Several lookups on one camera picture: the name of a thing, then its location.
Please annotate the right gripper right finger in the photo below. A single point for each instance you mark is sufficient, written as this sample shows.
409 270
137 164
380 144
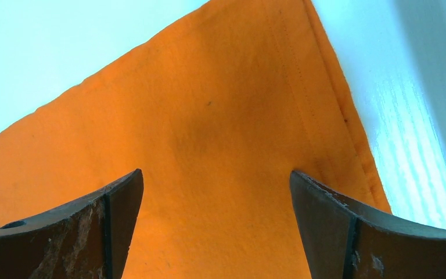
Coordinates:
345 238

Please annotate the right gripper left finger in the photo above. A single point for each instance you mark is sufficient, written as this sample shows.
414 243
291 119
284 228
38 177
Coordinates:
88 237

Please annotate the orange t shirt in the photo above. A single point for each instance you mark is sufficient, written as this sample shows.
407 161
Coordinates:
216 110

